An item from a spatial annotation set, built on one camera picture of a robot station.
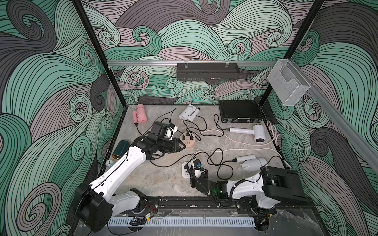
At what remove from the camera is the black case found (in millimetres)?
1059

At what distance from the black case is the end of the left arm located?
504 mm

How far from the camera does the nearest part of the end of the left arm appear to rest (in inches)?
21.2
